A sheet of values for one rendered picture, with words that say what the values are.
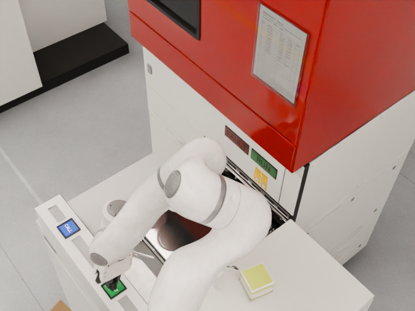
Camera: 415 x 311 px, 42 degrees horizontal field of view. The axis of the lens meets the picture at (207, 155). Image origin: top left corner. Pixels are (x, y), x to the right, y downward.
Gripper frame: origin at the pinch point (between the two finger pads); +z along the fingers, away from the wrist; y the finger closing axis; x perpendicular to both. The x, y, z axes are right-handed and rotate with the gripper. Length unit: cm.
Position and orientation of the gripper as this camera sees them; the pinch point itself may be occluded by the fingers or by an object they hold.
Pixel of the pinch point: (112, 282)
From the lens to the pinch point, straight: 161.7
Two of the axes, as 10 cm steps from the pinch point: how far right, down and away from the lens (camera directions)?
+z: -1.8, 7.4, 6.5
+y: -7.5, 3.3, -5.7
